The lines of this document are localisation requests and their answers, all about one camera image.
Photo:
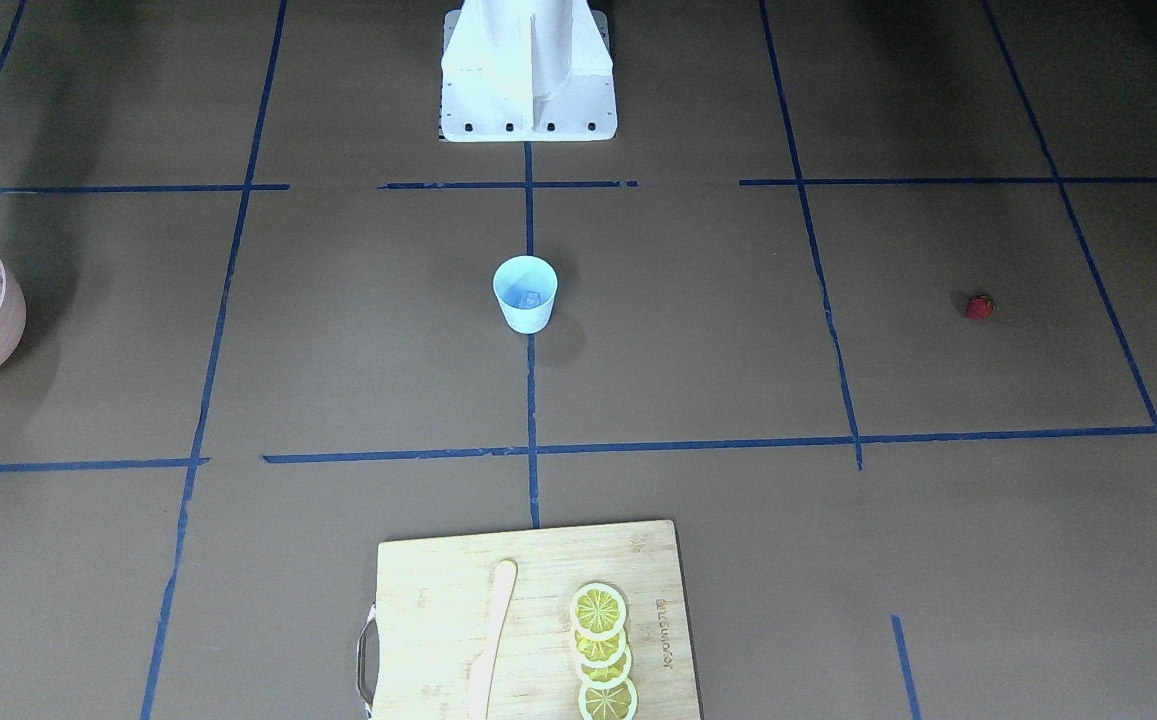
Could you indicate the red strawberry with green leaves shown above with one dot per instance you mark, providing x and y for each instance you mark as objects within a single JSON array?
[{"x": 980, "y": 307}]

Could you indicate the light blue plastic cup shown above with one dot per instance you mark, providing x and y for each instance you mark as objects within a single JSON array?
[{"x": 519, "y": 274}]

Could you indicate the pale yellow plastic knife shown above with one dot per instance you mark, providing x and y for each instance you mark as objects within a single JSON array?
[{"x": 481, "y": 671}]

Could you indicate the bamboo cutting board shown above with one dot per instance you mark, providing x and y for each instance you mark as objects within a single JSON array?
[{"x": 428, "y": 622}]

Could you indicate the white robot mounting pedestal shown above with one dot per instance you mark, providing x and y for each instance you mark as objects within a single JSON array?
[{"x": 526, "y": 71}]

